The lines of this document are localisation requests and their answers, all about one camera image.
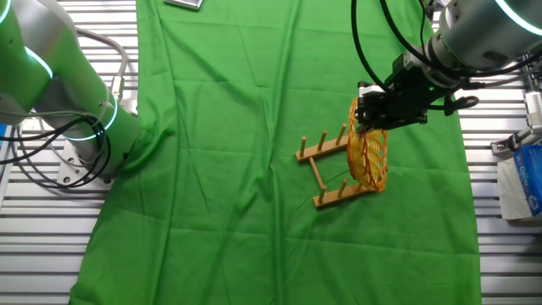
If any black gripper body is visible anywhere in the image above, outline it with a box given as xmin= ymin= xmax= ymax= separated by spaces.
xmin=357 ymin=53 xmax=437 ymax=130

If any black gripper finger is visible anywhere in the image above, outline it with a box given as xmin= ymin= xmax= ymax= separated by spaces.
xmin=354 ymin=105 xmax=373 ymax=134
xmin=372 ymin=119 xmax=401 ymax=133

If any orange wire basket dish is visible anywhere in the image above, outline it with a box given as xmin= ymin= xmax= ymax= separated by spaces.
xmin=346 ymin=97 xmax=390 ymax=194

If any wooden dish rack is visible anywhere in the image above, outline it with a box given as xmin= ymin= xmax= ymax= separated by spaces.
xmin=295 ymin=122 xmax=390 ymax=209

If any blue white tissue box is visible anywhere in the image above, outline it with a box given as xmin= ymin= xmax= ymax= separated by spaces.
xmin=495 ymin=156 xmax=534 ymax=221

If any blue tissue pack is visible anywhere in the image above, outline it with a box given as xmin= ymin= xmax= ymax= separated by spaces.
xmin=512 ymin=145 xmax=542 ymax=218

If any green cloth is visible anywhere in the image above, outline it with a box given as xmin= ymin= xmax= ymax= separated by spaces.
xmin=69 ymin=0 xmax=483 ymax=305

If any silver digital kitchen scale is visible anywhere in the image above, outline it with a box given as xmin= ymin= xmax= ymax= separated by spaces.
xmin=163 ymin=0 xmax=204 ymax=10

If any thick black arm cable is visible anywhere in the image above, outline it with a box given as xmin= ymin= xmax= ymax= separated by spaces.
xmin=379 ymin=0 xmax=542 ymax=80
xmin=350 ymin=0 xmax=390 ymax=93

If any aluminium camera bracket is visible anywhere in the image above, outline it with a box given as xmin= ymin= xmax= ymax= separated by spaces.
xmin=490 ymin=125 xmax=535 ymax=156

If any silver tripod camera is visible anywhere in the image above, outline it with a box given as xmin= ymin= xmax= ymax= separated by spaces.
xmin=523 ymin=91 xmax=542 ymax=128

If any grey conduit cable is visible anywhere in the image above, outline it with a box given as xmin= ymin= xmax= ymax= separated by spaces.
xmin=71 ymin=25 xmax=130 ymax=105

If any black base cable loop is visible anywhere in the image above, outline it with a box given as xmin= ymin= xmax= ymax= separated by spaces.
xmin=0 ymin=112 xmax=113 ymax=187

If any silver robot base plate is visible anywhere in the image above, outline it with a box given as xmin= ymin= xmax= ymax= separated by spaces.
xmin=56 ymin=139 xmax=115 ymax=191

